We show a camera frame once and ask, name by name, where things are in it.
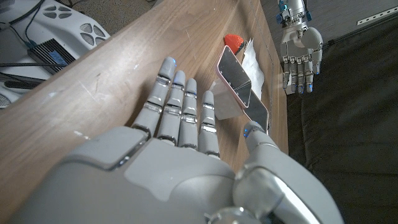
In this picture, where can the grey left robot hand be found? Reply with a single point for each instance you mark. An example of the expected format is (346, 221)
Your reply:
(300, 49)

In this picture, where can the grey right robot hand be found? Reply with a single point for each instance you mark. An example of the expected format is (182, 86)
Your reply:
(174, 186)

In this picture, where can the white cloth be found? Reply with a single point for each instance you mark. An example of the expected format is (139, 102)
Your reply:
(253, 68)

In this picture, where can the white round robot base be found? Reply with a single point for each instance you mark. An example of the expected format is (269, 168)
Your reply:
(77, 21)

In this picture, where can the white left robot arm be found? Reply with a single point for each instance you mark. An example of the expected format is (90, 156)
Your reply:
(293, 12)

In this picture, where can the red strawberry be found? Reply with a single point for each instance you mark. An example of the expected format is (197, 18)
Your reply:
(233, 42)

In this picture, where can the black backdrop curtain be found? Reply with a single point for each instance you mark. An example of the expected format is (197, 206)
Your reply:
(357, 124)

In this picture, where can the black finned electronics box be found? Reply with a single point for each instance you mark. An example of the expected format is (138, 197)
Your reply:
(51, 56)

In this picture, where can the white perforated metal rail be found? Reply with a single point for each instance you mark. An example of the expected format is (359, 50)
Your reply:
(377, 15)

